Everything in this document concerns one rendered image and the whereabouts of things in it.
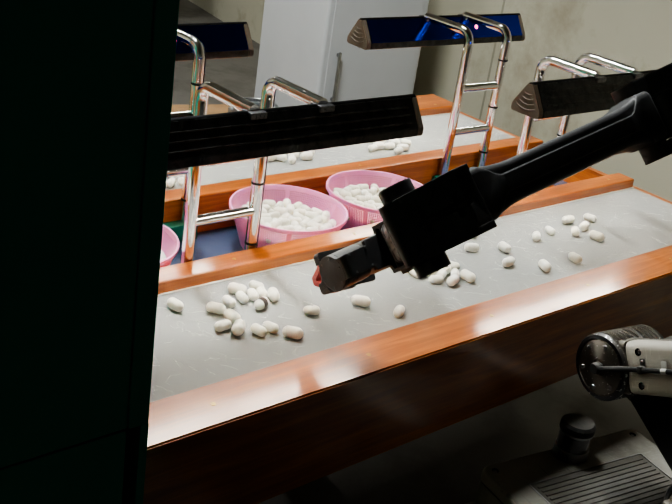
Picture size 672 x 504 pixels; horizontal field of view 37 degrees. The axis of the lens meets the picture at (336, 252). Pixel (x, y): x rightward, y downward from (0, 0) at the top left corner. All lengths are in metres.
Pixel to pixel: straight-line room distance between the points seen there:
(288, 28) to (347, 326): 3.22
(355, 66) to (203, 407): 3.37
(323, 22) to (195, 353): 3.09
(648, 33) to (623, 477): 2.45
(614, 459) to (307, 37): 3.06
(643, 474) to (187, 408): 1.00
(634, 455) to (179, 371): 0.99
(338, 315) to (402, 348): 0.18
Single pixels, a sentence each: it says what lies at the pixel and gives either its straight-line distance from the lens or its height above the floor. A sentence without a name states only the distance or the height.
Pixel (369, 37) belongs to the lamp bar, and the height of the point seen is 1.07.
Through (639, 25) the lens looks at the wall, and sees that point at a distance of 4.24.
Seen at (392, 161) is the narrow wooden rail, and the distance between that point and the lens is 2.63.
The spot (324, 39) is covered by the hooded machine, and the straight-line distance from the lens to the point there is 4.63.
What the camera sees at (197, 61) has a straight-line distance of 2.10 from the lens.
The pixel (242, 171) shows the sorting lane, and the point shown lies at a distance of 2.49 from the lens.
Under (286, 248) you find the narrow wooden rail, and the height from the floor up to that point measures 0.77.
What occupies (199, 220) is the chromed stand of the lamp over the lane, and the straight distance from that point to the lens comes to 1.92.
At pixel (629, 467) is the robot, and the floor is 0.48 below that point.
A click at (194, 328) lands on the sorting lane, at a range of 1.76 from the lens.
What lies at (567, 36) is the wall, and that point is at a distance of 4.52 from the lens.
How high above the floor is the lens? 1.61
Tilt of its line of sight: 24 degrees down
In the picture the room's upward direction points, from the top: 9 degrees clockwise
